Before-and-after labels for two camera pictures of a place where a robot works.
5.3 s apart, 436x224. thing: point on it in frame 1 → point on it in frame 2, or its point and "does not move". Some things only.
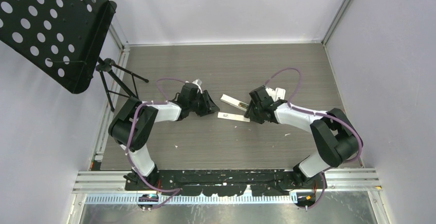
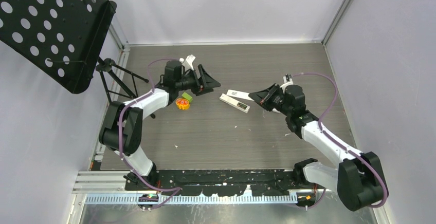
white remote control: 234,102 does not move
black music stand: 57,26 does not move
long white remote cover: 232,116 → 240,94
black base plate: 239,182 does not move
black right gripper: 250,114 → 264,97
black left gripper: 209,107 → 207,83
